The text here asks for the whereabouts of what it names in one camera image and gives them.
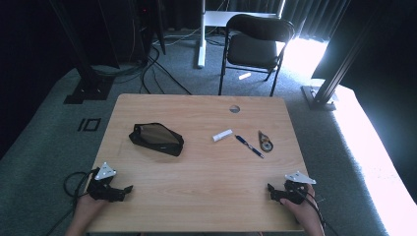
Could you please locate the person's left hand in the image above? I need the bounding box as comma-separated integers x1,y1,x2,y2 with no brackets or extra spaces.
74,195,109,219

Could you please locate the black metal stand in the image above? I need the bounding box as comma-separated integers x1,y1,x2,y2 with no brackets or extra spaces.
48,0,114,105
300,0,391,112

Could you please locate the dark equipment cabinet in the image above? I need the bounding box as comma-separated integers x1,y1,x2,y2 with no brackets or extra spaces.
97,0,166,67

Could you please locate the black pencil case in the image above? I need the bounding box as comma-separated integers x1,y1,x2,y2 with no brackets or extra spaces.
128,122,185,157

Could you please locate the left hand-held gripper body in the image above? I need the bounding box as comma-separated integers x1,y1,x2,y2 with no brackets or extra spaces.
86,161,127,203

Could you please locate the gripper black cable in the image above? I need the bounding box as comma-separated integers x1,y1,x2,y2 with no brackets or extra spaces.
45,169,100,236
303,188,340,236

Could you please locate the blue pen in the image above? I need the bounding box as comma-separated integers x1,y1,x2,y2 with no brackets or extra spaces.
234,134,266,159

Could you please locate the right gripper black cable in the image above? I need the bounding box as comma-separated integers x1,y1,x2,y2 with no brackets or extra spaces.
303,188,340,236

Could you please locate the bundle of floor cables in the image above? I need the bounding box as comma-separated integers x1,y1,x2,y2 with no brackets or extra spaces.
91,19,193,96

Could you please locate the white floor cable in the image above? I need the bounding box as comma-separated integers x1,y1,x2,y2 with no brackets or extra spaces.
152,25,228,47

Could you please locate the person's right hand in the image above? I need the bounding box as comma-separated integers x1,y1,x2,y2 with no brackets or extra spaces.
279,184,321,227

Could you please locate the white eraser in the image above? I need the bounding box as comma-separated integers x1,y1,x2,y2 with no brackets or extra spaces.
211,128,234,143

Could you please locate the dark curtain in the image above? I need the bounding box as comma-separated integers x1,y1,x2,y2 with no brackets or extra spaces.
225,0,352,43

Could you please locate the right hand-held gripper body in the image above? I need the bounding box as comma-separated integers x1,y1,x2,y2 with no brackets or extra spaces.
278,170,318,206

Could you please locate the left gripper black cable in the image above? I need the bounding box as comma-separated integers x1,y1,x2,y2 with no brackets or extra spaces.
45,169,100,236

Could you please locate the black folding chair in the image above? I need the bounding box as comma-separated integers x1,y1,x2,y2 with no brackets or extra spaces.
217,13,296,98

